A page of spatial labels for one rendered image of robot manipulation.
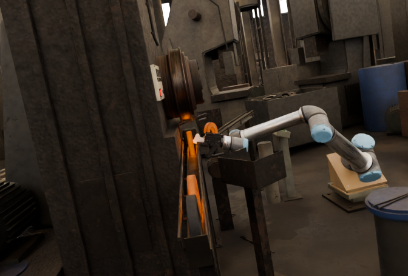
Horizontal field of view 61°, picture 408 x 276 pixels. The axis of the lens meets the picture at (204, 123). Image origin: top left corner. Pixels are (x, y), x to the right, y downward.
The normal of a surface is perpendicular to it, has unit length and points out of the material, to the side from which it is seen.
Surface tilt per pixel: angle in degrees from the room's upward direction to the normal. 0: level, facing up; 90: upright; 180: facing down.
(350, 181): 43
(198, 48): 90
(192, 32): 90
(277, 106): 90
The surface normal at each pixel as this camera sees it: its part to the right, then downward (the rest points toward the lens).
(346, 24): 0.37, 0.05
